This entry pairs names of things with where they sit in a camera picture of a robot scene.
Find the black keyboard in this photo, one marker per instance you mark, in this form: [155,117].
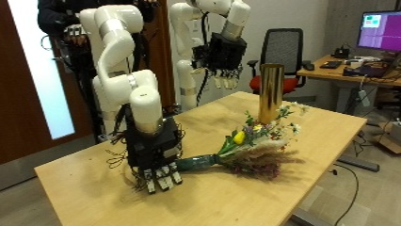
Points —
[331,64]

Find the person in dark clothes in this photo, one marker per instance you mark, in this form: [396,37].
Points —
[54,15]

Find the wooden office desk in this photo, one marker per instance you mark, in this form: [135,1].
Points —
[321,72]

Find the brown door with glass panel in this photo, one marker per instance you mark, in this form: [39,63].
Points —
[16,94]

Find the black mesh chair red seat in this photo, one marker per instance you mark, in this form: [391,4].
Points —
[281,47]

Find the computer monitor purple screen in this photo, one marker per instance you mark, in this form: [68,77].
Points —
[383,31]

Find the tall gold cylinder vase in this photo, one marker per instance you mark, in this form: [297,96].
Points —
[271,91]

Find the flower bouquet with green wrap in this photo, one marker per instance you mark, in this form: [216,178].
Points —
[259,150]

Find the cardboard box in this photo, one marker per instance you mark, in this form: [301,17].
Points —
[388,141]

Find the white power strip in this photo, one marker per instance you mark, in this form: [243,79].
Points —
[364,98]

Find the grey table foot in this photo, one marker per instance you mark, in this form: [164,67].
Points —
[359,164]

